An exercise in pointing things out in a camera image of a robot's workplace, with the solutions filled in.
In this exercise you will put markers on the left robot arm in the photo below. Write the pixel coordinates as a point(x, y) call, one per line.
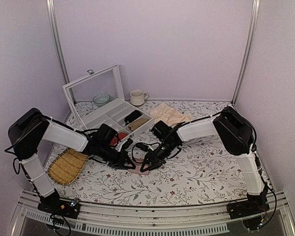
point(28, 131)

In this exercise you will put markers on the white divided organizer box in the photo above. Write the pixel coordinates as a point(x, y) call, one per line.
point(91, 117)

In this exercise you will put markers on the right aluminium corner post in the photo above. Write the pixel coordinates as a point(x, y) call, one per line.
point(247, 51)

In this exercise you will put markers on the white framed glass lid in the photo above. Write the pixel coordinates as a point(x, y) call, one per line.
point(84, 89)

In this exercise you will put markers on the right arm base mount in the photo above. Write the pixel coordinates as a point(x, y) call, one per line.
point(253, 205)

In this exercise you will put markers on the aluminium front rail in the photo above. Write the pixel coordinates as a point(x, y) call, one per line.
point(199, 220)

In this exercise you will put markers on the red rolled garment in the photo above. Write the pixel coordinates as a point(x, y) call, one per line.
point(115, 139)

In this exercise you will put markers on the floral patterned table mat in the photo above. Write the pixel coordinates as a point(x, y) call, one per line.
point(202, 173)

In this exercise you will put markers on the woven bamboo tray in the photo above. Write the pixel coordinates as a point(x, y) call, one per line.
point(67, 166)

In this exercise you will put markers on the left aluminium corner post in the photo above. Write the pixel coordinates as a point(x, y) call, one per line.
point(55, 33)

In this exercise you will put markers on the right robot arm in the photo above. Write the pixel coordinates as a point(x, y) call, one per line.
point(238, 137)

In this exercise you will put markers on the clear glass bowl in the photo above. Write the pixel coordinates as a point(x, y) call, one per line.
point(101, 99)

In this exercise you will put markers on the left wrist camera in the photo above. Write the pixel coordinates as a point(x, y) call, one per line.
point(105, 134)

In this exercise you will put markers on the pink and white underwear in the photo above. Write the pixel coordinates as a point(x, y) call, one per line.
point(138, 167)

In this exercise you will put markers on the white ceramic mug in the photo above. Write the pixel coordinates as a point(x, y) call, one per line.
point(138, 97)

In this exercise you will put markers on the olive rolled garment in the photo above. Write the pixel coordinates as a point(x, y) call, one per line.
point(137, 123)

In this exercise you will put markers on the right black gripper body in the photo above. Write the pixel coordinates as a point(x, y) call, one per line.
point(166, 150)

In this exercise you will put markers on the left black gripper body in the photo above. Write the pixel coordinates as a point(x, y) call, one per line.
point(107, 156)

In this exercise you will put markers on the cream beige underwear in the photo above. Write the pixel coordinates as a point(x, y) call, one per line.
point(168, 115)

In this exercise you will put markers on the aluminium corner post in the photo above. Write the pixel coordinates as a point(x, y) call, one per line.
point(55, 33)
point(247, 51)

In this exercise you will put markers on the black rolled garment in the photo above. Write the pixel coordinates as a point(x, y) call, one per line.
point(132, 116)

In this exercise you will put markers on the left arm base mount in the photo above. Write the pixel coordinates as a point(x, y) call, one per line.
point(55, 205)

